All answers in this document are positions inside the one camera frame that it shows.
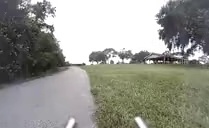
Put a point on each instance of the distant group of trees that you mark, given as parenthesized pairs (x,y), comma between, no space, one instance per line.
(100,56)

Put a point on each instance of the grass strip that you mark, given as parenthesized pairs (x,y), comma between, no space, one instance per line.
(148,93)

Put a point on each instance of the open shelter building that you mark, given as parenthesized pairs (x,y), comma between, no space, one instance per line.
(165,58)

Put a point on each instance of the grey asphalt path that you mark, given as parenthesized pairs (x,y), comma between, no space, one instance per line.
(48,100)

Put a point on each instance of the robot's own part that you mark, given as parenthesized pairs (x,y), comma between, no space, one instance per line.
(140,122)
(70,123)

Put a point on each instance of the row of trees and bushes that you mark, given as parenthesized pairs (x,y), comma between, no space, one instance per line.
(22,46)

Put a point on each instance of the large dark tree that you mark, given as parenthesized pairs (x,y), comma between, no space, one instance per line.
(192,26)

